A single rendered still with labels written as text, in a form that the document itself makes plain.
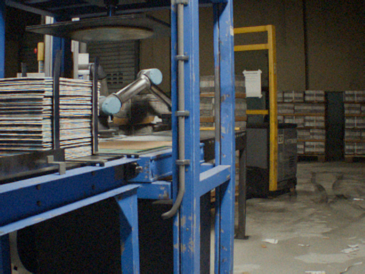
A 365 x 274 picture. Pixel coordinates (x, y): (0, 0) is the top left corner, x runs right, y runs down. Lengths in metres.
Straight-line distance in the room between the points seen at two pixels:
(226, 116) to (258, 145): 3.35
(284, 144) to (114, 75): 6.94
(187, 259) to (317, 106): 7.63
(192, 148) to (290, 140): 4.12
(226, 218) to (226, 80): 0.63
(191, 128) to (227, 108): 0.60
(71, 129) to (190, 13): 0.57
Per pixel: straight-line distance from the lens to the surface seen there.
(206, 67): 11.33
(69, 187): 1.41
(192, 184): 1.78
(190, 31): 1.79
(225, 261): 2.46
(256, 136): 5.69
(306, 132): 9.31
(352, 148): 9.25
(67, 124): 1.65
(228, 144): 2.35
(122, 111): 4.26
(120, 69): 11.96
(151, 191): 1.82
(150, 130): 4.13
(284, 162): 5.75
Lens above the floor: 0.95
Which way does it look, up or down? 3 degrees down
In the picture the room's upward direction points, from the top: straight up
